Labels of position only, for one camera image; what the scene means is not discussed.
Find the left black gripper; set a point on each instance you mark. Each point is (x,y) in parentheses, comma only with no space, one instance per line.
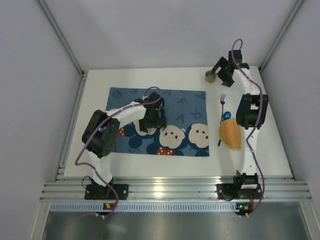
(152,124)

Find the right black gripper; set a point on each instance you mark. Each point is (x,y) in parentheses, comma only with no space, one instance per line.
(225,75)

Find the small beige cup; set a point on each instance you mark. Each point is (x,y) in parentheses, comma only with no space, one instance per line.
(210,76)

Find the blue bear placemat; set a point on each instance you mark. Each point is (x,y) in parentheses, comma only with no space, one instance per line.
(186,134)

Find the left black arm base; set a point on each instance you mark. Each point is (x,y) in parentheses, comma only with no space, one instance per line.
(94,191)

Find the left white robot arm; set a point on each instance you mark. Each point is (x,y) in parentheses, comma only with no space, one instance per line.
(100,135)

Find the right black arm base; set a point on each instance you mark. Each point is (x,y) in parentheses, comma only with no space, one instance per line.
(229,192)

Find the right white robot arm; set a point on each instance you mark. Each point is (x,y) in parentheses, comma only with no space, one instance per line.
(250,114)

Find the iridescent purple fork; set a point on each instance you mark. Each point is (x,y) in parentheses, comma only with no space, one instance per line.
(222,102)

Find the iridescent blue spoon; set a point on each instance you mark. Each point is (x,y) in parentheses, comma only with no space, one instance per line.
(226,115)

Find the round woven wicker plate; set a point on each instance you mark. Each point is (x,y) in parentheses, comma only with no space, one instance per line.
(230,134)

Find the right aluminium frame post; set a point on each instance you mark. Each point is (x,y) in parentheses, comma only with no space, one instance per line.
(297,6)

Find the aluminium frame post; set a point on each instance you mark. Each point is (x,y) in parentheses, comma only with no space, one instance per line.
(297,6)
(61,37)

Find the left aluminium frame post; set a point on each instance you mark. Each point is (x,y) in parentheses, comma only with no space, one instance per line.
(61,37)

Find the aluminium mounting rail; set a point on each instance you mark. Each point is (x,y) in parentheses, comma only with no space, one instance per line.
(277,189)

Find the slotted grey cable duct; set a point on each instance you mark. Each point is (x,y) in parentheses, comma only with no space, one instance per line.
(148,207)

